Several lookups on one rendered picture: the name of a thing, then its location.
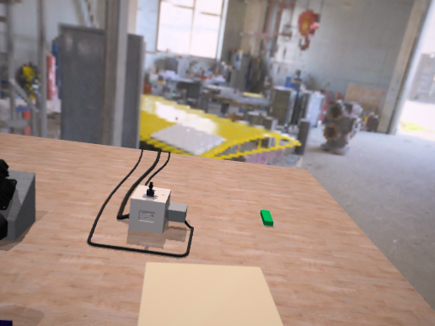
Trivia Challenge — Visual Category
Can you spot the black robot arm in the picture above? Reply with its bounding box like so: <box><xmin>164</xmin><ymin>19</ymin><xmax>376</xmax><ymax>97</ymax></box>
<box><xmin>0</xmin><ymin>159</ymin><xmax>17</xmax><ymax>210</ymax></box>

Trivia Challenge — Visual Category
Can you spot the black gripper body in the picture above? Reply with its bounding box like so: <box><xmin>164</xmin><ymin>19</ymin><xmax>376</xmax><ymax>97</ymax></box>
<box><xmin>0</xmin><ymin>213</ymin><xmax>8</xmax><ymax>240</ymax></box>

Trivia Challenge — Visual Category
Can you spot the green rectangular block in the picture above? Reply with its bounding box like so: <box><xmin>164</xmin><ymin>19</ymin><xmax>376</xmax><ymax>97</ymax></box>
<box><xmin>260</xmin><ymin>210</ymin><xmax>273</xmax><ymax>226</ymax></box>

